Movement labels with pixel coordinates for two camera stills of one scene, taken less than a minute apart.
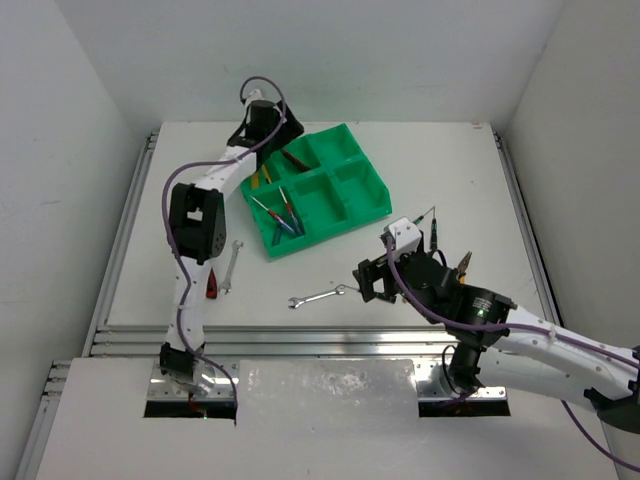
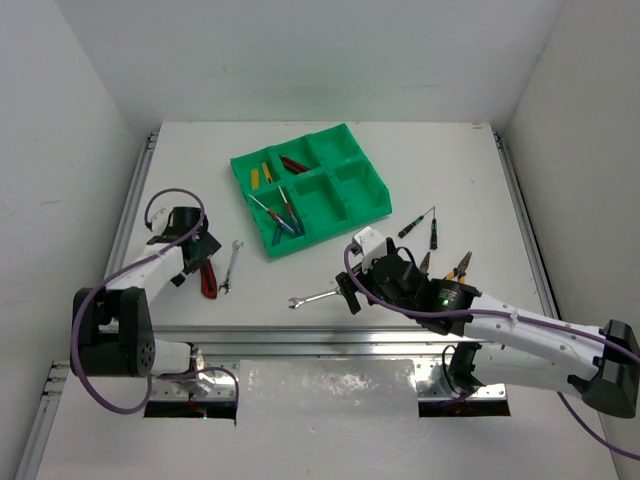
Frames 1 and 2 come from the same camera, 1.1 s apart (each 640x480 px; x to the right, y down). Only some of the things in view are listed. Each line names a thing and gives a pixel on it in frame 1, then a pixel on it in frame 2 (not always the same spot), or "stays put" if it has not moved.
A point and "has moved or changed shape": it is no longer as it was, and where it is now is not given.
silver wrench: x=226 y=285 stays put
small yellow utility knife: x=266 y=174 stays put
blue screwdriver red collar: x=280 y=221 stays put
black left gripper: x=288 y=130 → x=201 y=251
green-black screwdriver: x=419 y=219 stays put
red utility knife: x=295 y=161 has moved or changed shape
